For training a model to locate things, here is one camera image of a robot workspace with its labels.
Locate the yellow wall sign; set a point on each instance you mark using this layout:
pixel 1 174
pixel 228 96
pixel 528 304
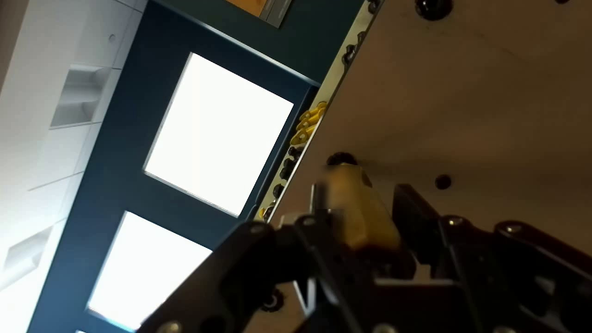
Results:
pixel 271 11

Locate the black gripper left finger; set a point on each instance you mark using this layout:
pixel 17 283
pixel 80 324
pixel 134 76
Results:
pixel 239 276

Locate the foosball table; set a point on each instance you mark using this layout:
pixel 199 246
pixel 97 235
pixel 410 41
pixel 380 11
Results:
pixel 484 108

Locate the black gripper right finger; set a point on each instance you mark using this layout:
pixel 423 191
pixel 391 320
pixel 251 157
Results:
pixel 515 278

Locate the rod with five yellow players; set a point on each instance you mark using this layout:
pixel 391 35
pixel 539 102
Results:
pixel 308 122

